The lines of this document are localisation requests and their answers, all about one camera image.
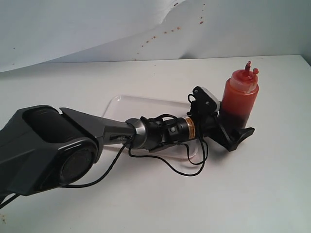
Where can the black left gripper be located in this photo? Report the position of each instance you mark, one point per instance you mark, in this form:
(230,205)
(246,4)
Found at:
(210,126)

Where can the red sauce squeeze bottle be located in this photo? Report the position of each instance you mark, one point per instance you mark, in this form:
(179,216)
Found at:
(239,96)

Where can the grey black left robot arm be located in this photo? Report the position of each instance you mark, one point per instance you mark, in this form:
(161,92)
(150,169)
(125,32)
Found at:
(42,148)

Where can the white rectangular plastic tray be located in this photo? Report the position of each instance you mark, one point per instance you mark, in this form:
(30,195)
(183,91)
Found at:
(122,108)

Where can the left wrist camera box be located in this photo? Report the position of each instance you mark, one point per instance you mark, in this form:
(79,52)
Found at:
(206,102)

